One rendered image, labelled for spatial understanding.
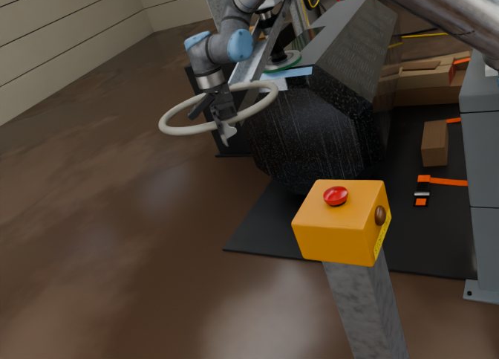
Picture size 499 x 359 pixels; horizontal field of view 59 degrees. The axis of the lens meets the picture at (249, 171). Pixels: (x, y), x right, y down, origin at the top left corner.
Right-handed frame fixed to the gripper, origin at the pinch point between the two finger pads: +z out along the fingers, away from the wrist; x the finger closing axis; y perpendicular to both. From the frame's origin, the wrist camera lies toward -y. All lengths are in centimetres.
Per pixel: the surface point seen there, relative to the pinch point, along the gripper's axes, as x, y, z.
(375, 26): 116, 96, 4
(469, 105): -25, 74, 2
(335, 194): -88, 20, -20
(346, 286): -89, 18, -2
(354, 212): -91, 22, -18
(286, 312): 2, 2, 86
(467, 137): -24, 74, 13
